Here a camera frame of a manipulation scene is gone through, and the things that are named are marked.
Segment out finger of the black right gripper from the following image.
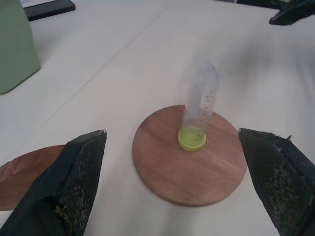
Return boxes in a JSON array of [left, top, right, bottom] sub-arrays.
[[269, 0, 315, 26]]

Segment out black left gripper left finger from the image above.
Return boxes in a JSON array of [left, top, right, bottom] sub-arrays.
[[0, 129, 108, 236]]

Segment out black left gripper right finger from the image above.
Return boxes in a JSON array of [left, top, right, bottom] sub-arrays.
[[237, 128, 315, 236]]

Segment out dark wooden round piece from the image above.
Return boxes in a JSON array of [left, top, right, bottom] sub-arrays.
[[0, 144, 67, 211]]

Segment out round wooden base disc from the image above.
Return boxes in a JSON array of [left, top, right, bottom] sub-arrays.
[[132, 104, 248, 208]]

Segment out clear tube with yellow cap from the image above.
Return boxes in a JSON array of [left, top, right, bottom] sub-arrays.
[[177, 49, 221, 152]]

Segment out pale green box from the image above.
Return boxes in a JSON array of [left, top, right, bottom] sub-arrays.
[[0, 0, 41, 95]]

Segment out flat black slab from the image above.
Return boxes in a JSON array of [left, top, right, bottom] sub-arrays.
[[23, 0, 75, 22]]

